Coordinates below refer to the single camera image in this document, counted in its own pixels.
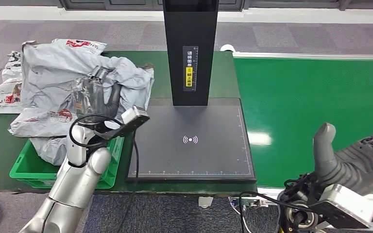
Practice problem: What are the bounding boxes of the black scanner base plate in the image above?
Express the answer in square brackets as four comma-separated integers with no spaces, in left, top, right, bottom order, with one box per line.
[126,98,257,184]

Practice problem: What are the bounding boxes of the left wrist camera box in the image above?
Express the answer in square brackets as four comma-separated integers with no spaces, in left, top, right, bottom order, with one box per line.
[94,106,151,140]

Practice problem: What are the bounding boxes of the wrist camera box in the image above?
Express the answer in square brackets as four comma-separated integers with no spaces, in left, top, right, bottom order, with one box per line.
[310,183,373,230]
[94,106,151,140]

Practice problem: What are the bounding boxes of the grey parcel bag faded print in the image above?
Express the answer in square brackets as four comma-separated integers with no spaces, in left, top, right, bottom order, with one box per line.
[20,41,155,121]

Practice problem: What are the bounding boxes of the white table foot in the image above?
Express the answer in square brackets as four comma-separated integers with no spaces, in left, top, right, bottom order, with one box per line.
[198,197,214,209]

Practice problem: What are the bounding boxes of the dark glass partition frame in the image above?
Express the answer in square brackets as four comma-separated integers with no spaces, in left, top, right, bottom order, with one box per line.
[59,0,373,10]

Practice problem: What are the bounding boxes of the black yellow column label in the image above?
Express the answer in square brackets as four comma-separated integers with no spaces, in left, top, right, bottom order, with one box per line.
[182,46,199,92]

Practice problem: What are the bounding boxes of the green plastic crate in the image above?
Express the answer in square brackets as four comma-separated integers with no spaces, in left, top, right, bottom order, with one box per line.
[9,136,125,189]

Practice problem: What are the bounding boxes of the white bag with face print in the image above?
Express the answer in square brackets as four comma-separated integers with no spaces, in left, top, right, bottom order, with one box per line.
[0,50,25,115]

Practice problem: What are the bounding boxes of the black scanner column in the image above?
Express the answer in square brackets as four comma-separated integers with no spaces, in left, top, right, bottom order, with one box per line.
[162,0,220,107]

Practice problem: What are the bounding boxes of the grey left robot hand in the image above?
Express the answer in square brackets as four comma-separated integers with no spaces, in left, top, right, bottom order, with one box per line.
[71,67,123,124]

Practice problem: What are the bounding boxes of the grey parcel bag red logo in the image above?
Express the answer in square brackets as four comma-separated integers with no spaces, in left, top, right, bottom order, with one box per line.
[9,107,78,139]

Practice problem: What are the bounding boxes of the green conveyor belt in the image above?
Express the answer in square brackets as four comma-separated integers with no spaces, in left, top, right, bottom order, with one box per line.
[233,57,373,195]

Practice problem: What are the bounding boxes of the white bag with red print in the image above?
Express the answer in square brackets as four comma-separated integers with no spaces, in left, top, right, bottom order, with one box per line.
[51,38,107,55]

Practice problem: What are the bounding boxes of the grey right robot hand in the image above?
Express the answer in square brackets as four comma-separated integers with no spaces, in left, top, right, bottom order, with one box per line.
[313,122,373,196]

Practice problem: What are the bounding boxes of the white loose wire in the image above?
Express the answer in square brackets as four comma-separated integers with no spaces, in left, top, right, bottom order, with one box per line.
[230,199,252,233]

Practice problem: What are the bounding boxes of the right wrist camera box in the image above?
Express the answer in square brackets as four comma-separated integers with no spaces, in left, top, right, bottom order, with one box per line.
[310,183,373,230]

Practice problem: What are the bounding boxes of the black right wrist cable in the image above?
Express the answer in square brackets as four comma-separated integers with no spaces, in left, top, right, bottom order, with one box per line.
[238,191,316,233]

